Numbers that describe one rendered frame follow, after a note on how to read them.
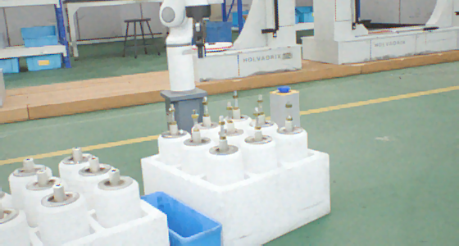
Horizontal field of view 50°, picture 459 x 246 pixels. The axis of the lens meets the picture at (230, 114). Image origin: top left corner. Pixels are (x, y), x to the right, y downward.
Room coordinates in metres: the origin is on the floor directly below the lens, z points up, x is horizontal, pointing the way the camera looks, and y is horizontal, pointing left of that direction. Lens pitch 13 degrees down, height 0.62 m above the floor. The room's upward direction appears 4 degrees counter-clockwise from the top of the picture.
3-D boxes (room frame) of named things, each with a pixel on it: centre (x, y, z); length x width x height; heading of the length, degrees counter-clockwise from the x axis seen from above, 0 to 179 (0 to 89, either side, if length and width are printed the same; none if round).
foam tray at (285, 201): (1.35, 0.00, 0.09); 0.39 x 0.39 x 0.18; 38
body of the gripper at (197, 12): (1.44, 0.07, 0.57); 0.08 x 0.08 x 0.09
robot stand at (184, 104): (1.79, 0.17, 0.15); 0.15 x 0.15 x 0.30; 21
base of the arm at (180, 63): (1.79, 0.17, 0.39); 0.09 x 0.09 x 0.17; 21
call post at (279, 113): (1.59, -0.18, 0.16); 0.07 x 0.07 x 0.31; 38
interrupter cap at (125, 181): (1.00, 0.26, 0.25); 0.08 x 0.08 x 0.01
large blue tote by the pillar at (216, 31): (6.08, 0.19, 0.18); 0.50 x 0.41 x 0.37; 26
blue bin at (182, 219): (1.12, 0.16, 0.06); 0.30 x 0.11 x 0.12; 36
